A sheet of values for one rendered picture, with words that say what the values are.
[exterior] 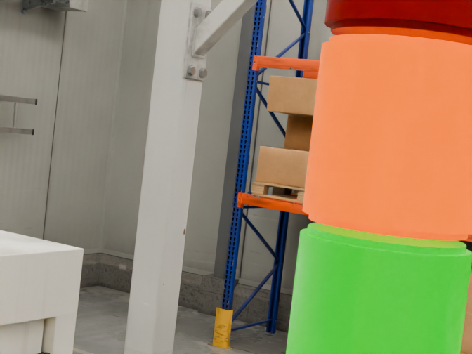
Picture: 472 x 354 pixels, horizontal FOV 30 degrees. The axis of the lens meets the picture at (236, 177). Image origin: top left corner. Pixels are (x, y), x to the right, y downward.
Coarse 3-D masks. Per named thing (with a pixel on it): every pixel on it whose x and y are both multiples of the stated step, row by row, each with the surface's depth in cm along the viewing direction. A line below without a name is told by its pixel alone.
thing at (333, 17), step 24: (336, 0) 25; (360, 0) 24; (384, 0) 23; (408, 0) 23; (432, 0) 23; (456, 0) 23; (336, 24) 25; (360, 24) 24; (384, 24) 23; (408, 24) 23; (432, 24) 23; (456, 24) 23
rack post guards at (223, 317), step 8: (216, 312) 907; (224, 312) 901; (232, 312) 905; (216, 320) 906; (224, 320) 901; (216, 328) 906; (224, 328) 901; (216, 336) 906; (224, 336) 901; (208, 344) 912; (216, 344) 906; (224, 344) 902
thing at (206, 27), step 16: (224, 0) 272; (240, 0) 269; (256, 0) 271; (192, 16) 276; (208, 16) 275; (224, 16) 272; (240, 16) 274; (192, 32) 277; (208, 32) 275; (224, 32) 277; (192, 48) 277; (208, 48) 280; (192, 64) 279
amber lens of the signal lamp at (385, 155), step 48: (336, 48) 24; (384, 48) 23; (432, 48) 23; (336, 96) 24; (384, 96) 23; (432, 96) 23; (336, 144) 24; (384, 144) 23; (432, 144) 23; (336, 192) 24; (384, 192) 23; (432, 192) 23
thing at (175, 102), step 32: (192, 0) 276; (160, 32) 281; (160, 64) 281; (160, 96) 281; (192, 96) 282; (160, 128) 281; (192, 128) 285; (160, 160) 280; (192, 160) 287; (160, 192) 280; (160, 224) 280; (160, 256) 280; (160, 288) 281; (128, 320) 286; (160, 320) 283; (128, 352) 286; (160, 352) 285
